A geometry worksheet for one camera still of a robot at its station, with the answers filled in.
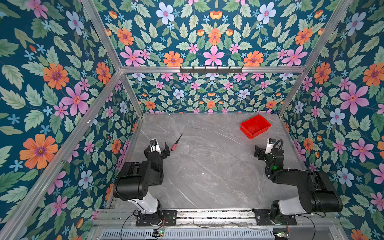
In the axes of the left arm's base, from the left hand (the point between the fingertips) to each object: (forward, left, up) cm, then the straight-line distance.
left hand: (158, 140), depth 90 cm
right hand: (-6, -66, -4) cm, 66 cm away
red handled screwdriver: (+2, -8, -11) cm, 14 cm away
